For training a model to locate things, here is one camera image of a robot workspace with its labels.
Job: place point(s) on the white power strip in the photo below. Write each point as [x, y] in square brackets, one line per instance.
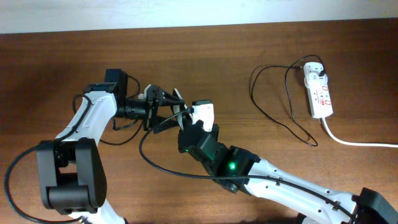
[319, 98]

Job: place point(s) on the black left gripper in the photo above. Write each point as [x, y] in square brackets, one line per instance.
[153, 104]

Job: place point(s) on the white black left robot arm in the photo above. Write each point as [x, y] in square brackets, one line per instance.
[71, 174]

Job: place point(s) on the white USB charger adapter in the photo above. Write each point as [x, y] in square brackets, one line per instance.
[312, 80]

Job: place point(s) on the black Galaxy smartphone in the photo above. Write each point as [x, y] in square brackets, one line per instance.
[182, 119]

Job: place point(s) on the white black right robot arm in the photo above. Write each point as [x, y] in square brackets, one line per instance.
[237, 169]

